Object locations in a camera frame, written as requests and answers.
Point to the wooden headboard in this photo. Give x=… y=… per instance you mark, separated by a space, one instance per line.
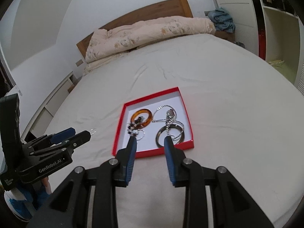
x=165 y=8

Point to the red cardboard jewelry box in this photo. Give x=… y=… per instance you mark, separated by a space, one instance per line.
x=146 y=147

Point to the white wardrobe door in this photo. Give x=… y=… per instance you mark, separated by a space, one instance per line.
x=244 y=18

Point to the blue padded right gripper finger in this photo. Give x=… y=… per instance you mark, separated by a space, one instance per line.
x=62 y=136

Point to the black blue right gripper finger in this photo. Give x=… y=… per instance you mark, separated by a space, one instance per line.
x=68 y=205
x=232 y=205

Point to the blue crumpled cloth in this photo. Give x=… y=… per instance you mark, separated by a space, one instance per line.
x=222 y=20

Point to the beige floral duvet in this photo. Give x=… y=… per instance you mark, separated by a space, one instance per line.
x=107 y=45

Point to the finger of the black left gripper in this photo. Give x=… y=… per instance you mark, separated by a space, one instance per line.
x=77 y=140

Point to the white low wall cabinet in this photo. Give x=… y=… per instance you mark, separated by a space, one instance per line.
x=42 y=118

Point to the silver wristwatch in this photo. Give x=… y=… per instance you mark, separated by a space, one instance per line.
x=170 y=119

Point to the white blue gloved hand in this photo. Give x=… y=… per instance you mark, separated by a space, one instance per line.
x=24 y=204

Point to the beige wall switch plate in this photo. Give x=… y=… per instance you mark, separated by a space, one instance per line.
x=78 y=63

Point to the wooden nightstand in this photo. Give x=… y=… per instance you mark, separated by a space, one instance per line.
x=225 y=36

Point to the amber orange bangle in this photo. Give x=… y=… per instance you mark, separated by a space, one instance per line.
x=137 y=123

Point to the red object beside wardrobe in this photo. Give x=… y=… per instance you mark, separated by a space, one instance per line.
x=262 y=43

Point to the dark brown bangle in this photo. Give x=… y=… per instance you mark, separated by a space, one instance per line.
x=176 y=139

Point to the white bed sheet mattress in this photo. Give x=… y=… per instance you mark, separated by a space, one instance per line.
x=244 y=114

